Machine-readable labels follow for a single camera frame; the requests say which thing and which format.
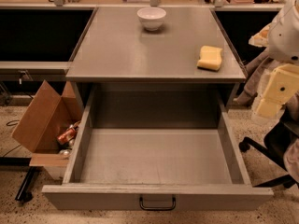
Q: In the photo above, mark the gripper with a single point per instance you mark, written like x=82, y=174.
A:
x=285, y=39

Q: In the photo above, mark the black office chair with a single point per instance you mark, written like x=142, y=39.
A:
x=275, y=145

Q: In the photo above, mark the grey cabinet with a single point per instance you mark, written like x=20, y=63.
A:
x=117, y=49

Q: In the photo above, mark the red crushed can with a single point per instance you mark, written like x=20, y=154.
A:
x=68, y=135

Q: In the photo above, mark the black drawer handle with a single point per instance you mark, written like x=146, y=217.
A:
x=147, y=204

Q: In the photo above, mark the silver can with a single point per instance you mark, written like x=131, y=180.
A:
x=65, y=153

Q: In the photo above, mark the brown cardboard box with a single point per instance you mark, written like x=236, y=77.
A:
x=47, y=116

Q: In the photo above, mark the grey open top drawer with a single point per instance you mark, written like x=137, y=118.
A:
x=157, y=142

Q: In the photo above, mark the white ceramic bowl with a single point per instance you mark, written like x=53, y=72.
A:
x=151, y=18

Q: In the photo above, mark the yellow sponge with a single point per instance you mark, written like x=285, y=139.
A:
x=210, y=58

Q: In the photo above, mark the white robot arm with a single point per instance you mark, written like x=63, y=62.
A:
x=283, y=42

